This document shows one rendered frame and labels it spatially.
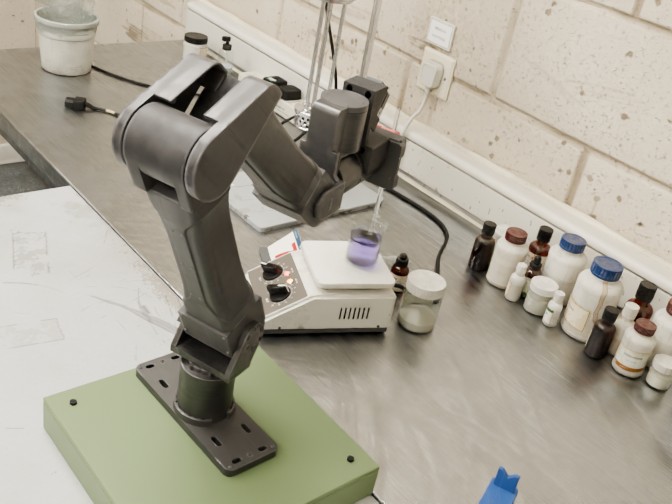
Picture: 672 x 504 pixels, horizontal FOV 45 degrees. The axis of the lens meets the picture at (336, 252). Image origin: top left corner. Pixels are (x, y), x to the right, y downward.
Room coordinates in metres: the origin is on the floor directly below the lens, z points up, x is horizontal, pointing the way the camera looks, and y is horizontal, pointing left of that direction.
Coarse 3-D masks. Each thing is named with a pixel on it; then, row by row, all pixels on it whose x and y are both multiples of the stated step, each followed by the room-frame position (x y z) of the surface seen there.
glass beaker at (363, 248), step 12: (360, 216) 1.08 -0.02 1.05; (372, 216) 1.08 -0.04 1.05; (384, 216) 1.07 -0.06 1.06; (360, 228) 1.04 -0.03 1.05; (384, 228) 1.05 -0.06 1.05; (348, 240) 1.05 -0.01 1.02; (360, 240) 1.03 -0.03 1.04; (372, 240) 1.03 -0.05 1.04; (348, 252) 1.04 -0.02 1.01; (360, 252) 1.03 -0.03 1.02; (372, 252) 1.04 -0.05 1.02; (360, 264) 1.03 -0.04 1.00; (372, 264) 1.04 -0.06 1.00
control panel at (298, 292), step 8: (288, 256) 1.07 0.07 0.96; (280, 264) 1.06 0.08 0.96; (288, 264) 1.05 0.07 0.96; (248, 272) 1.06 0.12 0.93; (256, 272) 1.05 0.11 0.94; (296, 272) 1.03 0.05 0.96; (256, 280) 1.03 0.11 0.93; (264, 280) 1.03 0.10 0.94; (272, 280) 1.02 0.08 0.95; (280, 280) 1.02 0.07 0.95; (296, 280) 1.01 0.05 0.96; (256, 288) 1.01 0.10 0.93; (264, 288) 1.01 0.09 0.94; (296, 288) 0.99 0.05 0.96; (304, 288) 0.99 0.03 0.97; (264, 296) 0.99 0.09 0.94; (288, 296) 0.98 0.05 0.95; (296, 296) 0.98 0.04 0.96; (304, 296) 0.97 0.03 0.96; (264, 304) 0.97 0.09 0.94; (272, 304) 0.97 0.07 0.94; (280, 304) 0.97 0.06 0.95; (288, 304) 0.96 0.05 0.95
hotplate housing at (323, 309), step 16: (304, 272) 1.03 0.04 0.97; (320, 288) 0.99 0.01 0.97; (384, 288) 1.03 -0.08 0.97; (304, 304) 0.96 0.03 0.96; (320, 304) 0.97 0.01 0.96; (336, 304) 0.98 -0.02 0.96; (352, 304) 0.99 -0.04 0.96; (368, 304) 1.00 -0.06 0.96; (384, 304) 1.01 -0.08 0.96; (272, 320) 0.95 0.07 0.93; (288, 320) 0.96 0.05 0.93; (304, 320) 0.96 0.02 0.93; (320, 320) 0.97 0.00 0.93; (336, 320) 0.98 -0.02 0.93; (352, 320) 0.99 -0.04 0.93; (368, 320) 1.00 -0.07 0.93; (384, 320) 1.01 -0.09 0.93
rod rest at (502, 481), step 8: (504, 472) 0.73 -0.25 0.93; (496, 480) 0.74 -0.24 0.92; (504, 480) 0.73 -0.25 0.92; (512, 480) 0.73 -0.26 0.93; (488, 488) 0.73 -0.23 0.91; (496, 488) 0.73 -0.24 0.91; (504, 488) 0.73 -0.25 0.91; (512, 488) 0.73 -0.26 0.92; (488, 496) 0.71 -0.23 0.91; (496, 496) 0.72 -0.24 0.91; (504, 496) 0.72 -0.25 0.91; (512, 496) 0.72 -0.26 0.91
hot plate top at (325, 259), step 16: (304, 256) 1.05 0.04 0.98; (320, 256) 1.05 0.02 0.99; (336, 256) 1.06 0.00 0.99; (320, 272) 1.00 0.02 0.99; (336, 272) 1.01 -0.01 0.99; (352, 272) 1.02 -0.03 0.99; (368, 272) 1.03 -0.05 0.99; (384, 272) 1.04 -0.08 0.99; (336, 288) 0.98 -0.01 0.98; (352, 288) 0.99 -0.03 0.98; (368, 288) 1.00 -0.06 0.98
